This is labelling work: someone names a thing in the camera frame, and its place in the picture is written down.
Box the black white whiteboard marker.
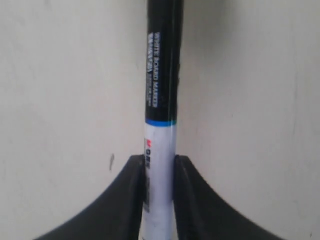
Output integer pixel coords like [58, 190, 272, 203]
[141, 0, 184, 240]

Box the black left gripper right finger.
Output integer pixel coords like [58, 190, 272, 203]
[174, 155, 279, 240]

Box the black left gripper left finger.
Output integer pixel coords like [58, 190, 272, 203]
[39, 155, 145, 240]

